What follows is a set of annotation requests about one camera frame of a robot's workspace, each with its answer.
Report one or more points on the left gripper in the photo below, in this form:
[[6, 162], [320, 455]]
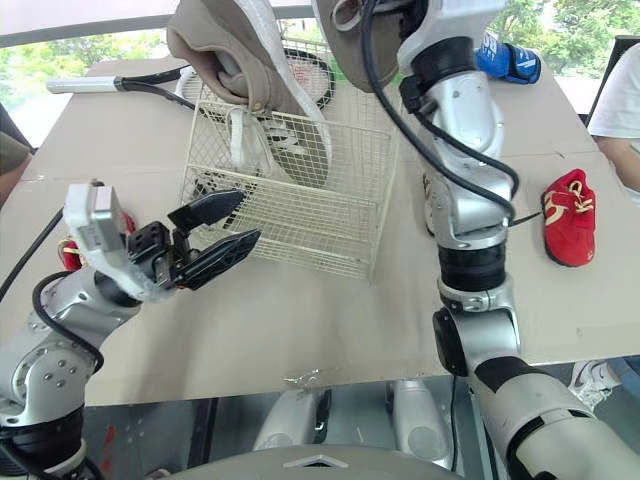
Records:
[[150, 250]]

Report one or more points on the large beige shoe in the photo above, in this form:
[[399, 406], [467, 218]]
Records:
[[350, 55], [260, 75]]

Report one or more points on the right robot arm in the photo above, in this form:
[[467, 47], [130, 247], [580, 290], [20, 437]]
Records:
[[475, 210]]

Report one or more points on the white badminton racket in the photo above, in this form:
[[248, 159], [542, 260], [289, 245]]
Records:
[[187, 85]]

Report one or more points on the small red shoe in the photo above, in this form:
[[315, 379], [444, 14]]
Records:
[[570, 225], [70, 255]]

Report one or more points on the black badminton racket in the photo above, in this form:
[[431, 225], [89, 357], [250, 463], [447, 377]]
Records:
[[85, 85]]

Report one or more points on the robot body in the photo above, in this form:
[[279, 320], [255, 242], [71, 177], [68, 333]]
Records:
[[320, 440]]

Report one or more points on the person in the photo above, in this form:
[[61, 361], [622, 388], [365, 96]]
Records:
[[617, 110]]

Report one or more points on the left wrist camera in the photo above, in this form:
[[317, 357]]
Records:
[[97, 225]]

